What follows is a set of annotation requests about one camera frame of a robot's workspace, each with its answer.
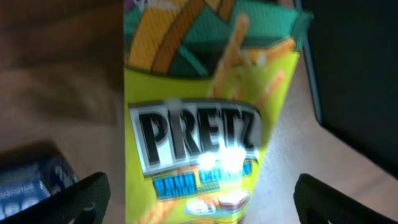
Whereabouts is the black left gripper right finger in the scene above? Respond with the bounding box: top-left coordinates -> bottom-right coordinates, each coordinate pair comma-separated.
294,174 -> 397,224

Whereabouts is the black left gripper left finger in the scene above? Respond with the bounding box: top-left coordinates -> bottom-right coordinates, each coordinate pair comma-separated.
1,172 -> 111,224

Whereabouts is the black gift box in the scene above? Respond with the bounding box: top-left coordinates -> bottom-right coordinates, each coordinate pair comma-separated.
295,0 -> 397,176

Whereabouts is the yellow green Pretz box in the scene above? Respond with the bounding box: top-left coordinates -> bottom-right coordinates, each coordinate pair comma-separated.
124,0 -> 313,223

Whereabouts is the blue Eclipse mints tin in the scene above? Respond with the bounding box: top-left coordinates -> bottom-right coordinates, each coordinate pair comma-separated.
1,157 -> 79,220

